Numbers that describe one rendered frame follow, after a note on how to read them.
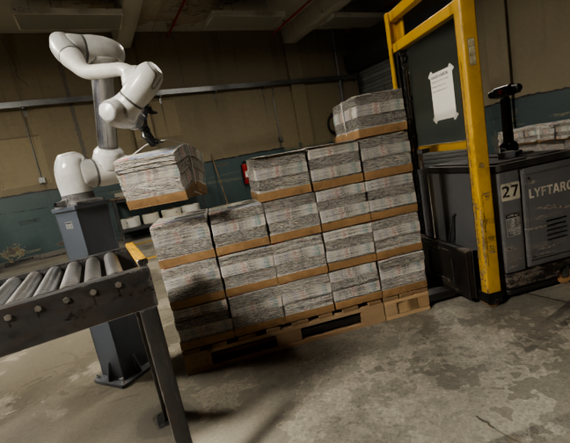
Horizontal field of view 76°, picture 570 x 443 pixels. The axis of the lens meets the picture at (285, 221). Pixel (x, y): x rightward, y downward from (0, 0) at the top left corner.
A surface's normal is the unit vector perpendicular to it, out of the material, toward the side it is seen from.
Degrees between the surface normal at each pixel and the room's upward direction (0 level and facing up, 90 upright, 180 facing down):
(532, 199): 90
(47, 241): 90
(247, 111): 90
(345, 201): 89
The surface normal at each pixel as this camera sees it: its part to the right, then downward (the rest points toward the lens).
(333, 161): 0.21, 0.13
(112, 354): -0.45, 0.23
